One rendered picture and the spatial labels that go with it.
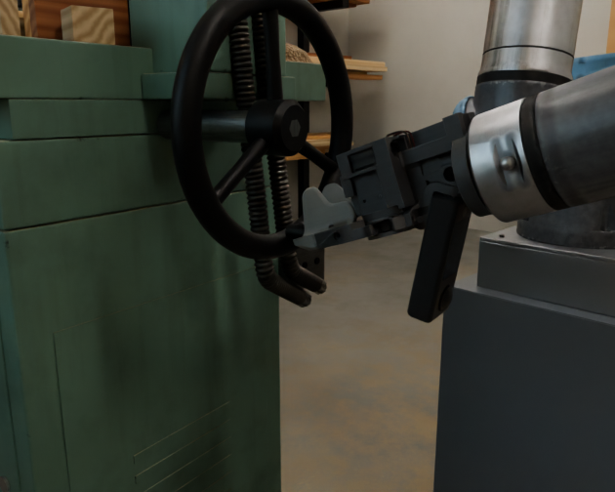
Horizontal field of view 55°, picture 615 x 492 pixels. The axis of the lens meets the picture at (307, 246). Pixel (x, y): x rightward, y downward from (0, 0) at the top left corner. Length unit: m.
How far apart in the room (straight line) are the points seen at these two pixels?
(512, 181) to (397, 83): 4.08
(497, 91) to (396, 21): 3.99
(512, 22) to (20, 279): 0.55
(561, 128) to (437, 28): 3.94
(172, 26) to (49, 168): 0.21
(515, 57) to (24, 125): 0.48
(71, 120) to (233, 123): 0.17
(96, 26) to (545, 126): 0.49
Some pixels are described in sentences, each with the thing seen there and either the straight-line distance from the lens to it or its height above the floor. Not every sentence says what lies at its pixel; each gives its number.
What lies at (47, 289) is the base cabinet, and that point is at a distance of 0.70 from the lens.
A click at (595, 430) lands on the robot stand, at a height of 0.39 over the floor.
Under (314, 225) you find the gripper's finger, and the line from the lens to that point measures 0.58.
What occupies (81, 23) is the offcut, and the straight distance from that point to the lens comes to 0.73.
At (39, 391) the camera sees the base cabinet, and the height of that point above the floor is 0.53.
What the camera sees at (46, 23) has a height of 0.92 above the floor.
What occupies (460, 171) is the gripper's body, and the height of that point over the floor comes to 0.78.
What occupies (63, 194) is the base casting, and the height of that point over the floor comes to 0.74.
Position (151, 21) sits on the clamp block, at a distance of 0.77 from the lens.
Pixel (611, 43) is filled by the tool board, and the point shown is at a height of 1.16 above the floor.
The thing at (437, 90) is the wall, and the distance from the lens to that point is 4.34.
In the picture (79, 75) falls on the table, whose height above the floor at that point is 0.86.
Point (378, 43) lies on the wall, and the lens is 4.66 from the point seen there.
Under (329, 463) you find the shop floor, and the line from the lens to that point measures 1.52.
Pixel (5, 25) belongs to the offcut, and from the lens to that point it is 0.70.
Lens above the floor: 0.83
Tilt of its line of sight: 13 degrees down
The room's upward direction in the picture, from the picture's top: straight up
